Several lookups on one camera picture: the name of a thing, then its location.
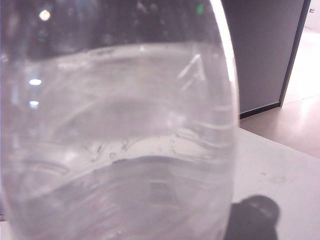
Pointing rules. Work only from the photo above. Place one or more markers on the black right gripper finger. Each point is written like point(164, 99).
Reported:
point(255, 217)

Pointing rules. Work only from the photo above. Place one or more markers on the clear water bottle red label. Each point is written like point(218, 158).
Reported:
point(112, 125)

